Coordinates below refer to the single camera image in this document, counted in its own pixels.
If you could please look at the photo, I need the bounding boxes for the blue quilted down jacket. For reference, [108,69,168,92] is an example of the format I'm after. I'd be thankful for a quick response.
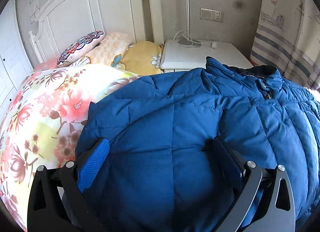
[76,58,319,231]

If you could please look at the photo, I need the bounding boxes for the floral bed quilt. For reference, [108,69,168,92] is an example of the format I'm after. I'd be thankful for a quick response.
[1,64,138,230]

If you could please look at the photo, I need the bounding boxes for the white wardrobe door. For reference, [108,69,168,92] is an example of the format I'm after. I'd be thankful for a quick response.
[0,0,33,118]

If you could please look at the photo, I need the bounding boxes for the embroidered decorative pillow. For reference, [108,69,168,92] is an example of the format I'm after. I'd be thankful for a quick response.
[56,31,105,67]

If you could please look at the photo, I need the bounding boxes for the patterned striped curtain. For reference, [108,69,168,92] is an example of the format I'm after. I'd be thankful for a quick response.
[250,0,319,90]

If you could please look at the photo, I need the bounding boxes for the beige patterned pillow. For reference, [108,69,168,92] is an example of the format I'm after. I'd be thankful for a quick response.
[71,33,132,70]

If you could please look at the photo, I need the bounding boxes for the white nightstand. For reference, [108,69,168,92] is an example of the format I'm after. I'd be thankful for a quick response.
[159,40,253,72]

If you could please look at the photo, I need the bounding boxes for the yellow floral pillow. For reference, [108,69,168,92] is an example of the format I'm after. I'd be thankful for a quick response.
[111,41,163,76]

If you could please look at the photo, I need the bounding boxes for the silver desk lamp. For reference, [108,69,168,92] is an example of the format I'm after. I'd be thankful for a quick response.
[177,0,201,48]

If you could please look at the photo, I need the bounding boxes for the white wooden headboard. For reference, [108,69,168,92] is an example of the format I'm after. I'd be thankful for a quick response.
[29,0,164,63]

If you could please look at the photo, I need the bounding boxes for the white charger cable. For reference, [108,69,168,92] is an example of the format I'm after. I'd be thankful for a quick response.
[173,30,222,48]

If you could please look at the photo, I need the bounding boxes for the wall socket panel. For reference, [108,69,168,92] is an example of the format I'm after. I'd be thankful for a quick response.
[200,8,223,23]

